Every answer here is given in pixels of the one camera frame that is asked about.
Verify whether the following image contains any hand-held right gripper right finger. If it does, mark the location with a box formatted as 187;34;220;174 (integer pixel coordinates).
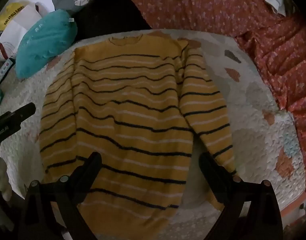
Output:
198;152;285;240

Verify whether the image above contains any teal pillow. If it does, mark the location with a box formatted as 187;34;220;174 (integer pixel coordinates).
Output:
16;9;78;79

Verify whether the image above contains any white paper bag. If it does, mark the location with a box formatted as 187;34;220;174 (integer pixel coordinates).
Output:
0;4;43;60

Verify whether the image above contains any long dotted white box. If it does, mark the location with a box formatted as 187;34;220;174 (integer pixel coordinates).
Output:
0;58;16;88

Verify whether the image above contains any yellow plastic bag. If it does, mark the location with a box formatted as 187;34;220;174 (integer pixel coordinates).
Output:
0;2;30;32

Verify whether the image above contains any yellow striped sweater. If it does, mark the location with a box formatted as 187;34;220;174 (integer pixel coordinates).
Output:
39;34;237;233

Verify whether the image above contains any red floral bedsheet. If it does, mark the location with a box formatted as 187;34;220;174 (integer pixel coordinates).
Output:
123;0;306;188

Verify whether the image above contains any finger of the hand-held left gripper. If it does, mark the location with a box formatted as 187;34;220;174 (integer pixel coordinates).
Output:
1;102;36;128

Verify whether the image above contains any dark cloth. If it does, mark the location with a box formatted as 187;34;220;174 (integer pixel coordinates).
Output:
74;0;152;43

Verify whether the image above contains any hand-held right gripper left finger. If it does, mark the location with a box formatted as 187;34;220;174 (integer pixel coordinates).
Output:
18;152;102;240

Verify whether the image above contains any white crumpled cloth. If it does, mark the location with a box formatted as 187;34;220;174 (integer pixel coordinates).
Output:
264;0;287;16

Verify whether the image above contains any white quilted heart blanket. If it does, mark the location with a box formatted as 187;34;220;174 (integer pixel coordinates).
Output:
0;29;306;240

